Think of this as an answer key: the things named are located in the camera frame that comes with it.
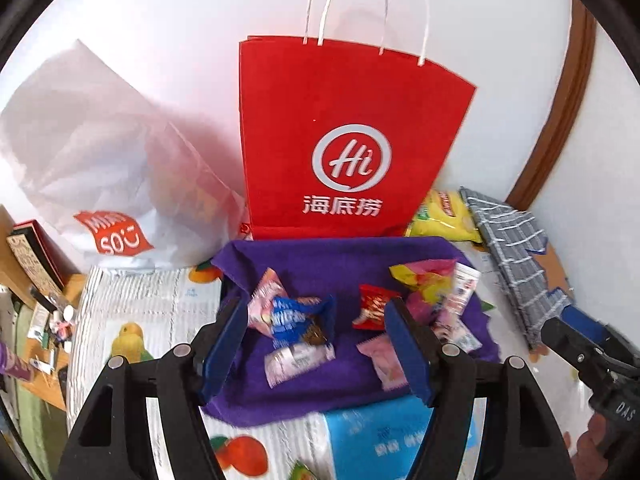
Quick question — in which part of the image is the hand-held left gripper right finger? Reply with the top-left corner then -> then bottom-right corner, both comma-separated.
384,297 -> 576,480

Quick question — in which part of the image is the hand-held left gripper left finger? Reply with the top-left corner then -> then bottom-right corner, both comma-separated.
57,299 -> 250,480

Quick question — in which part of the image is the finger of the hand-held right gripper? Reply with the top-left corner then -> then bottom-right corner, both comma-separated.
542,317 -> 608,386
560,305 -> 633,356

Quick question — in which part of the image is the plain pink snack packet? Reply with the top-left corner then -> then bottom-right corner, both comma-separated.
357,332 -> 412,391

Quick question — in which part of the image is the red snack packet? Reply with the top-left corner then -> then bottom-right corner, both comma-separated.
352,284 -> 401,331

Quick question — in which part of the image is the blue snack packet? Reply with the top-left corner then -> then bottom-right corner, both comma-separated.
272,296 -> 337,348

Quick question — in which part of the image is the person's right hand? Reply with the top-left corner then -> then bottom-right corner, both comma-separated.
587,412 -> 640,461

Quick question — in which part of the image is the pink panda snack packet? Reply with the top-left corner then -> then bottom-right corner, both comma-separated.
248,267 -> 287,336

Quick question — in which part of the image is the small yellow snack packet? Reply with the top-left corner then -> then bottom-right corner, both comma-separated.
390,260 -> 456,306

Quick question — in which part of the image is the fruit printed table cover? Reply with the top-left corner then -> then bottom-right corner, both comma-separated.
65,240 -> 601,480

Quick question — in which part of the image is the blue tissue pack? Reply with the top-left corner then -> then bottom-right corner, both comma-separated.
322,405 -> 476,480

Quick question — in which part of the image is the grey checked cloth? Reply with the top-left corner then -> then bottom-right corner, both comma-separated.
460,187 -> 573,351

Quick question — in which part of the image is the purple towel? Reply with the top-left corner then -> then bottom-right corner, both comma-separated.
202,236 -> 501,427

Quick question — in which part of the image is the large yellow chips bag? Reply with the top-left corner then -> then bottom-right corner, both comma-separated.
405,189 -> 483,246

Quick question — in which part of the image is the wooden side table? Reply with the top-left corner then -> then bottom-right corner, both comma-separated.
0,205 -> 88,411

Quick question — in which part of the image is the green cloth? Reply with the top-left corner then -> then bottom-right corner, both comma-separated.
10,305 -> 66,480

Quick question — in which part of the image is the purple bottle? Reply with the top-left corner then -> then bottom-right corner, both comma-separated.
0,342 -> 33,381

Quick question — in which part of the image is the brown patterned book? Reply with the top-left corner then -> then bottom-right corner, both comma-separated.
7,219 -> 66,296

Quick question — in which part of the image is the white plastic shopping bag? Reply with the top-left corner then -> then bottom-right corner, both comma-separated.
0,40 -> 248,273

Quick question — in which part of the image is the red paper bag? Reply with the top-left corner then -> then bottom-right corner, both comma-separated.
239,0 -> 477,241

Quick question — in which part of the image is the brown wooden door frame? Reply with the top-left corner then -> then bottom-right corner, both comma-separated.
505,0 -> 598,211

